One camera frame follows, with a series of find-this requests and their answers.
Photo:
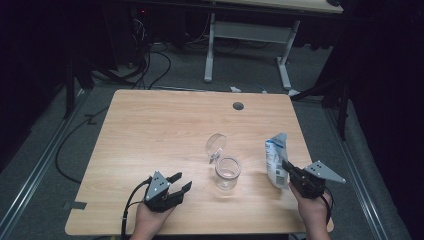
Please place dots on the black stand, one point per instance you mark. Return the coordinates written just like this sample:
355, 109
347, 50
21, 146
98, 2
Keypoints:
69, 93
342, 110

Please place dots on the clear glass jar with lid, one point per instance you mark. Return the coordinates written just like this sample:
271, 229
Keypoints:
227, 173

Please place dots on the white plug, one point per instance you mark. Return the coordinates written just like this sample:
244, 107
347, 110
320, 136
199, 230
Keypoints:
235, 89

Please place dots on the white metal frame desk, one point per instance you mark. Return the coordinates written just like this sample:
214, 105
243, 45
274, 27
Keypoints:
253, 31

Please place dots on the metal floor rail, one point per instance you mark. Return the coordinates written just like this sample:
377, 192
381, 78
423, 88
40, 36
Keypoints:
36, 170
356, 180

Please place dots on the person's left hand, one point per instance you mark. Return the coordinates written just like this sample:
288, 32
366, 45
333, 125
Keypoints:
150, 221

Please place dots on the person's right hand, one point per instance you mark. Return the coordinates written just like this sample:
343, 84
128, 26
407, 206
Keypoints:
313, 213

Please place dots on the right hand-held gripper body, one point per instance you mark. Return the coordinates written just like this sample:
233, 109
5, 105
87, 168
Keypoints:
310, 185

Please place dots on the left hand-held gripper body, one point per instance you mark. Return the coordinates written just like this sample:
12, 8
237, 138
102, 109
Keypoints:
160, 196

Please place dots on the white and blue bag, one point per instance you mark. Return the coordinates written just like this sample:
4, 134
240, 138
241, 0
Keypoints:
275, 160

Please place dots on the grey tape strip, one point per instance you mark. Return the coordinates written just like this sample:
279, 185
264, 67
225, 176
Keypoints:
76, 205

